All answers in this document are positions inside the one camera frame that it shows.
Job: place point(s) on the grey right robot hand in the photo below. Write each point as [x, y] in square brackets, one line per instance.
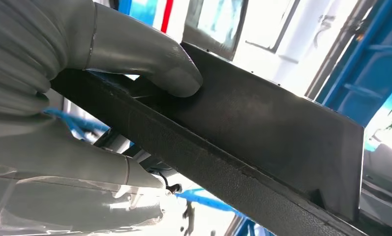
[134, 49]

